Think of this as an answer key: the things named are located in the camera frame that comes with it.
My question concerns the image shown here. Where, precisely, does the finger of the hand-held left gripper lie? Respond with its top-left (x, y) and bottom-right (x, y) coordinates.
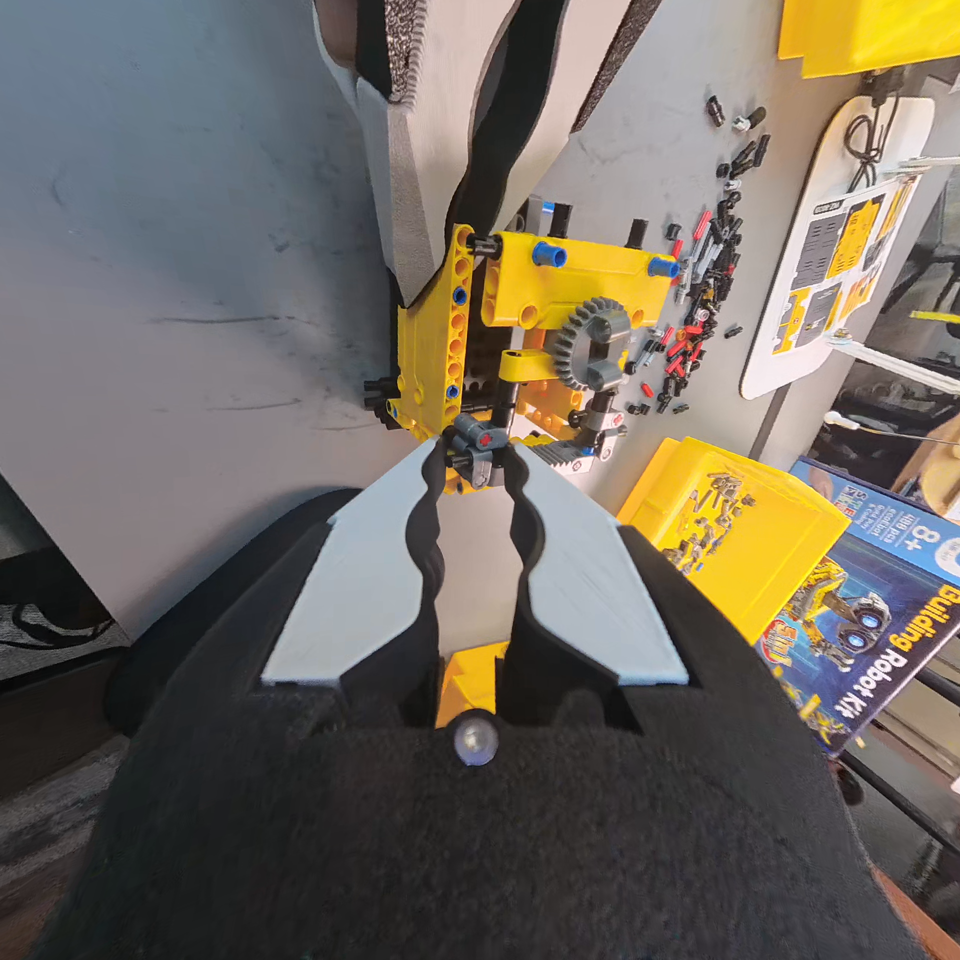
top-left (357, 0), bottom-right (520, 310)
top-left (459, 0), bottom-right (636, 235)

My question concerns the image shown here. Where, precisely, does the lego sticker sheet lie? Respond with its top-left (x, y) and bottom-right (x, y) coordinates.
top-left (772, 176), bottom-right (920, 354)

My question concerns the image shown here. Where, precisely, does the yellow lego robot model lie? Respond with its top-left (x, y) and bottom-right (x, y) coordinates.
top-left (365, 198), bottom-right (681, 496)

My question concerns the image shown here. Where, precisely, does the instruction booklet on stand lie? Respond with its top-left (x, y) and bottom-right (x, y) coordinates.
top-left (738, 93), bottom-right (960, 519)

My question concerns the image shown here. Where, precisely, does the yellow plastic parts bin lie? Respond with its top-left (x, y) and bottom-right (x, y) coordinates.
top-left (616, 437), bottom-right (852, 646)
top-left (777, 0), bottom-right (960, 80)

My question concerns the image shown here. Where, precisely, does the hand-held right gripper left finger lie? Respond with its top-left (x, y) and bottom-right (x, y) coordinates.
top-left (261, 436), bottom-right (450, 726)

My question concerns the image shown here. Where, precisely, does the blue robot kit box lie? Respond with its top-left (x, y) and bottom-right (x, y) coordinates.
top-left (753, 456), bottom-right (960, 755)

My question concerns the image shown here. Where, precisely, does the black cable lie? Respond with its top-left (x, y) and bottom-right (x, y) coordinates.
top-left (843, 67), bottom-right (905, 192)

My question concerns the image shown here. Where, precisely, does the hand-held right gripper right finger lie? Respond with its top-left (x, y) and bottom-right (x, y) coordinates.
top-left (498, 442), bottom-right (690, 723)

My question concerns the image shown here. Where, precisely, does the heap of grey lego parts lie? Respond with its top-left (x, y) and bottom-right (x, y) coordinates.
top-left (660, 471), bottom-right (759, 579)

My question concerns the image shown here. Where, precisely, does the pile of small lego pins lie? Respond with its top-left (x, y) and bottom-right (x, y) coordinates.
top-left (626, 93), bottom-right (774, 417)

